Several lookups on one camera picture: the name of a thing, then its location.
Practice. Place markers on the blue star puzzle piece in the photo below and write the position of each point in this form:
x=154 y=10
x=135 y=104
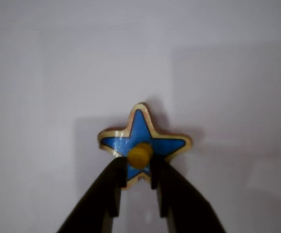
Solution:
x=140 y=131

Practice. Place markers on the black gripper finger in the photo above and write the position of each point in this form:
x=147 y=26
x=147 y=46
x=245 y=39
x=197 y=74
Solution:
x=99 y=199
x=184 y=204

